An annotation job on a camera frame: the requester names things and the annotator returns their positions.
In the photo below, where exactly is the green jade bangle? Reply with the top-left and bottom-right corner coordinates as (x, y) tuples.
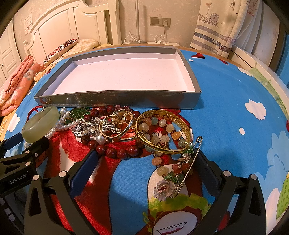
(21, 106), (59, 143)

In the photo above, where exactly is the red cord charm bracelet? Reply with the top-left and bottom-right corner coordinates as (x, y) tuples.
(26, 104), (46, 123)

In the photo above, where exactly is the white pearl necklace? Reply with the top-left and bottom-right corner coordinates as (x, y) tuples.
(23, 107), (80, 148)

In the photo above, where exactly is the green gold pendant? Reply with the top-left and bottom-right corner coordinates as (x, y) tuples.
(69, 107), (91, 120)

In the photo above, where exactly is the flower pin brooch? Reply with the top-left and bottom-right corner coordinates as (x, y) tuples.
(153, 136), (203, 201)

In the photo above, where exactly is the silver pearl brooch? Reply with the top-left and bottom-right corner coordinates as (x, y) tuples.
(72, 117), (121, 144)

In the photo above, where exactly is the gold engraved bangle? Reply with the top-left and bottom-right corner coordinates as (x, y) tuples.
(135, 110), (193, 155)

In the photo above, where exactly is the dark red bead bracelet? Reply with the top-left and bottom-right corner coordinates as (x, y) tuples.
(80, 105), (142, 160)

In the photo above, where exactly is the multicolour stone bead bracelet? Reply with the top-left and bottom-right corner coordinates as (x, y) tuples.
(138, 116), (187, 177)

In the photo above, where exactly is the pink folded quilt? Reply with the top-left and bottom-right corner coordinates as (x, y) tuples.
(1, 55), (41, 117)

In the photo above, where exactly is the white wardrobe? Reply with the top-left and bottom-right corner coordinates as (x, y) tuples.
(0, 20), (21, 86)

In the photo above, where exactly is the blue cartoon tablecloth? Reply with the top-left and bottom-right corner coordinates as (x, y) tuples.
(1, 50), (288, 234)

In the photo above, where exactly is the embroidered patterned pillow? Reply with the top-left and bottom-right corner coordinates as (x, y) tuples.
(43, 39), (78, 66)

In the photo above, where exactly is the yellow quilted pillow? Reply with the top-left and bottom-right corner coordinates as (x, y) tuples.
(34, 39), (100, 82)

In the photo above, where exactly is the white wooden headboard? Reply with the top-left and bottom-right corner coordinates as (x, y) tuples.
(24, 1), (122, 63)

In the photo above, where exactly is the white nightstand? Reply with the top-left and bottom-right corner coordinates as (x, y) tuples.
(123, 41), (181, 46)

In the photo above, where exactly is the grey shallow cardboard tray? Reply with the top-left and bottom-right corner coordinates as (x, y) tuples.
(35, 46), (201, 109)

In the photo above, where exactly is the white desk lamp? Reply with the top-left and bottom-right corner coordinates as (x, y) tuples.
(135, 0), (141, 43)

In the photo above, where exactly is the boat print curtain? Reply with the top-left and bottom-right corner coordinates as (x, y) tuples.
(191, 0), (262, 58)

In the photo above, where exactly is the white charger cable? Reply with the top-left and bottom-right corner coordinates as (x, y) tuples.
(122, 26), (181, 46)

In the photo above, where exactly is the wall power outlet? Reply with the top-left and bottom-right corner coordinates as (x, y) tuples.
(150, 17), (171, 27)

